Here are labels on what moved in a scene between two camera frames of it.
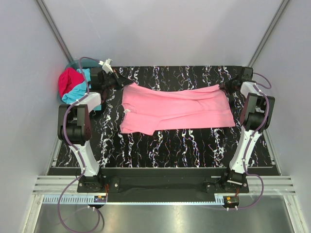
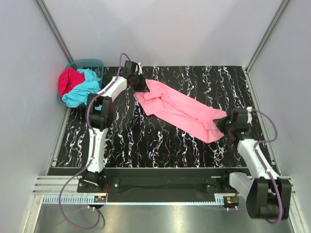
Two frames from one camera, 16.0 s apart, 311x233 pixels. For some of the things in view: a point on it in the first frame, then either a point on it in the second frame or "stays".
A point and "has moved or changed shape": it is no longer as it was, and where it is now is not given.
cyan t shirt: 73,95 stays
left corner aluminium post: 54,30 stays
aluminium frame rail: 273,185 stays
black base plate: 165,185 stays
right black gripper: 225,85 -> 219,124
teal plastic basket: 86,63 stays
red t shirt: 68,78 stays
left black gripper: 120,80 -> 143,87
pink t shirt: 144,110 has moved or changed shape
